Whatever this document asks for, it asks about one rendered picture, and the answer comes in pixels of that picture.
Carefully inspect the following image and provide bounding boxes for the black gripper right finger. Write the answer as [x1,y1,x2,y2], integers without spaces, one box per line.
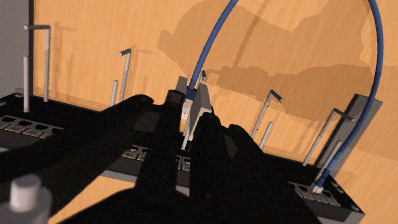
[187,83,322,224]

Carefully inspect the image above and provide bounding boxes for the white network cable plug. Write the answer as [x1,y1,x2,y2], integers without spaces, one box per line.
[181,86,197,120]

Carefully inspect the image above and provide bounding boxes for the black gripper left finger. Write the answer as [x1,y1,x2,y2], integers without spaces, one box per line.
[0,76,187,224]

